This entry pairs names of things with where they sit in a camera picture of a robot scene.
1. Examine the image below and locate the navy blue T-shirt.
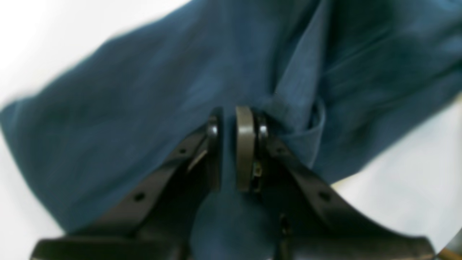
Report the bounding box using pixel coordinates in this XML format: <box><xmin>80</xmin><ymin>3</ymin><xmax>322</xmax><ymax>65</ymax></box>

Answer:
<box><xmin>1</xmin><ymin>0</ymin><xmax>461</xmax><ymax>260</ymax></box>

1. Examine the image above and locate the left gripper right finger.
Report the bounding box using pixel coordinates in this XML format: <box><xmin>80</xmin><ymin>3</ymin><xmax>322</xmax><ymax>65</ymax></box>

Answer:
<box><xmin>236</xmin><ymin>106</ymin><xmax>436</xmax><ymax>260</ymax></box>

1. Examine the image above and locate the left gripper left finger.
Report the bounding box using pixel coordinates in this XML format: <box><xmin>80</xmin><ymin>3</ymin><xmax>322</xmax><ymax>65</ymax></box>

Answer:
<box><xmin>32</xmin><ymin>107</ymin><xmax>223</xmax><ymax>260</ymax></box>

